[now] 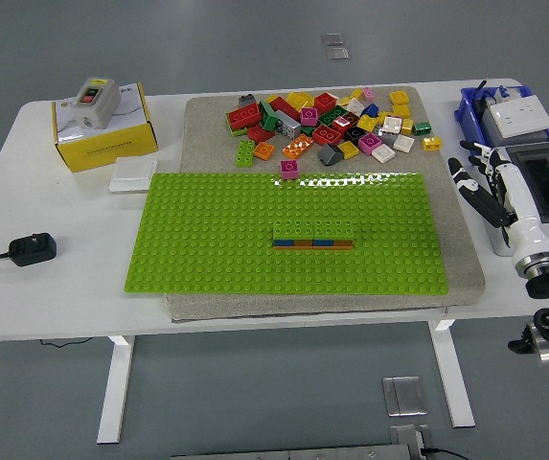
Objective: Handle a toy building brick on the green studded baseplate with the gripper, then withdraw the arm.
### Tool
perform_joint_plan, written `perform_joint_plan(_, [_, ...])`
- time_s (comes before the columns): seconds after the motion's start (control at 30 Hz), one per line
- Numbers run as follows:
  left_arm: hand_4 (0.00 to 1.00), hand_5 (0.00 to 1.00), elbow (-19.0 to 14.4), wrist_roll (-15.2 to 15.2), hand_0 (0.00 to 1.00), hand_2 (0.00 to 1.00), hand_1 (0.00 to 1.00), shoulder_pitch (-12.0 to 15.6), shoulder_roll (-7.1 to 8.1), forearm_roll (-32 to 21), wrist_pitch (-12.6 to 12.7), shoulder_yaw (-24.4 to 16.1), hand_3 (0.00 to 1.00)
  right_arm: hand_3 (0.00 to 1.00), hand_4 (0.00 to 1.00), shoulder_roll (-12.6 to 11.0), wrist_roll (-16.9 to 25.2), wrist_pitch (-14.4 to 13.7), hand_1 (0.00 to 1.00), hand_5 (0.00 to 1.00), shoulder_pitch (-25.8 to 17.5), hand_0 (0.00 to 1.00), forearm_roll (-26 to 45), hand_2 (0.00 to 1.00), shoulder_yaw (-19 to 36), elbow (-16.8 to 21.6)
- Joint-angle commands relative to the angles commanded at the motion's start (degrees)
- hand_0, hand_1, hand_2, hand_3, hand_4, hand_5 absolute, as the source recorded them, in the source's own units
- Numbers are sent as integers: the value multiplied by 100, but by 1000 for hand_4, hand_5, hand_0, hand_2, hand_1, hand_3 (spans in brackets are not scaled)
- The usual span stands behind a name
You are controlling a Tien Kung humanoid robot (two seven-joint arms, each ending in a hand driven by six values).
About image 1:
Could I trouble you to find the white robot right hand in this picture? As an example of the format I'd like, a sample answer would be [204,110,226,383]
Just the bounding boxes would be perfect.
[447,140,549,268]

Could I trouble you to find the green studded baseplate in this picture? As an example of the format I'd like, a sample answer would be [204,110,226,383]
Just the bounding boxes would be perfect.
[124,172,449,296]

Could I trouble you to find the grey slope brick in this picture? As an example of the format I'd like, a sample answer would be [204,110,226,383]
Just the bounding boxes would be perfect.
[319,144,345,167]

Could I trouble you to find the orange flat plate brick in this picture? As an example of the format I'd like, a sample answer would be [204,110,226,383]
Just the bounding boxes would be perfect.
[272,244,355,252]

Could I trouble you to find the red two-by-three brick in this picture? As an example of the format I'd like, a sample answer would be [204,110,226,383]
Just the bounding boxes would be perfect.
[312,125,343,147]

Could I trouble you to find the red two-by-two brick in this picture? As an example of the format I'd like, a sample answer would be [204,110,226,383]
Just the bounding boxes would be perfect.
[313,92,338,115]

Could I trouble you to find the orange two-by-four brick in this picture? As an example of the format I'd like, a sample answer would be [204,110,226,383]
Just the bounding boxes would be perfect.
[281,134,315,159]

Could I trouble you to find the grey two-by-four brick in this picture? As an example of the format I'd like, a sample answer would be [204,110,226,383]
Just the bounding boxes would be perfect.
[273,109,302,141]

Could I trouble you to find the red long brick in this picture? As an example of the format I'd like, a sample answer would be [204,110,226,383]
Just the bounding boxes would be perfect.
[268,96,302,121]

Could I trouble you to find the dark green brick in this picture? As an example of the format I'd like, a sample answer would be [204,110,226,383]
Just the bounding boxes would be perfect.
[258,101,279,131]

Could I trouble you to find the red two-by-four brick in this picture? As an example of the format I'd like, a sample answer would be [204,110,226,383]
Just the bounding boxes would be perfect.
[226,103,263,130]

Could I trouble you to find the white power socket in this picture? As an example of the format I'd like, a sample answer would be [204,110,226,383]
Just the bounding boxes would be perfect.
[489,94,549,140]

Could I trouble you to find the blue plastic bin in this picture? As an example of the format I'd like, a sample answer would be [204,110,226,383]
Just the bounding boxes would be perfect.
[454,85,549,167]

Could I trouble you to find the white table leg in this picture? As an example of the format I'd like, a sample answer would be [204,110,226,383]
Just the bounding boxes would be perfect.
[427,319,476,429]
[96,334,136,445]

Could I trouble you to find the large metal floor plate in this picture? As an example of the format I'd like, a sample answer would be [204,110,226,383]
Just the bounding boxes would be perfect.
[381,376,427,417]

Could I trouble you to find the long metal bar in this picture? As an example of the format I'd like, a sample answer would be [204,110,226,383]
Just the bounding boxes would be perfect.
[171,443,414,460]

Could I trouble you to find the grey-brown mat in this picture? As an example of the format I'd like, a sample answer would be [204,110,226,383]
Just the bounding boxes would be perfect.
[165,84,488,323]

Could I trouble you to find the yellow cardboard box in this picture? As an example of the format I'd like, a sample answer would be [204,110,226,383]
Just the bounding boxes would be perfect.
[52,80,159,173]

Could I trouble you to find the black power adapter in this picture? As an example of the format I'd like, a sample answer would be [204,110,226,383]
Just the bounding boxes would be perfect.
[9,232,58,267]

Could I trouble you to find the black floor cable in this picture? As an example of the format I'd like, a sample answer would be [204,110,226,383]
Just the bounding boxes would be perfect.
[420,447,469,460]

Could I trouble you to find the metal floor bracket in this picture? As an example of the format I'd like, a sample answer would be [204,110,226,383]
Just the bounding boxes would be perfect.
[388,424,432,460]

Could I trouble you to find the white wall switch plate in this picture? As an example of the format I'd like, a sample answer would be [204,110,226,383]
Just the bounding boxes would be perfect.
[108,156,159,195]

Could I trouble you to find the grey push-button switch box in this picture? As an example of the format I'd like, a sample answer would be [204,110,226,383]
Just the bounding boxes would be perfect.
[70,76,123,130]

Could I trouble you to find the thin black hanging cable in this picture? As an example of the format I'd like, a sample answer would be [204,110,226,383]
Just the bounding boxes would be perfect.
[38,337,93,347]

